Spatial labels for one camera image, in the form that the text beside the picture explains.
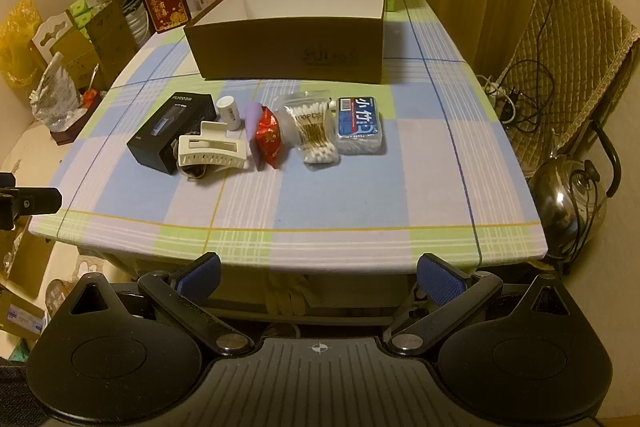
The small white bottle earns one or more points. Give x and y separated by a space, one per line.
230 112

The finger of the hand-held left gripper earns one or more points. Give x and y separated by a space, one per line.
35 201

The red snack packet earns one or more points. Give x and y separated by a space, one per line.
270 134

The small clear plastic packet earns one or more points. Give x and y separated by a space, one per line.
215 152

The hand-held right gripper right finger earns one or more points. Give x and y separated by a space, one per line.
440 281

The steel kettle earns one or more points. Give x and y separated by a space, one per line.
565 197

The quilted tan chair cushion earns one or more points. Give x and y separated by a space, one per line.
585 37

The yellow plastic bag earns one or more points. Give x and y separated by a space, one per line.
19 42

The purple lotion bottle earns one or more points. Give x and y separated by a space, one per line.
253 122

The tall brown cardboard box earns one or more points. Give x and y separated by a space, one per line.
112 42

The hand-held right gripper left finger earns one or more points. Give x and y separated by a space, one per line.
200 279

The black shaver box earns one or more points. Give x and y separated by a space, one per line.
160 132

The clear box with blue label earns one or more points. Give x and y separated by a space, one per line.
361 124

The red gift box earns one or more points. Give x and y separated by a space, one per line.
164 4

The clear plastic bag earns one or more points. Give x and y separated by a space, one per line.
57 92

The white cardboard box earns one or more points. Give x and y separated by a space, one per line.
280 52

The desktop with checked cloth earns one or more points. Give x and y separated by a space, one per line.
320 202

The bag of cotton swabs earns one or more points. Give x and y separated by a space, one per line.
312 127

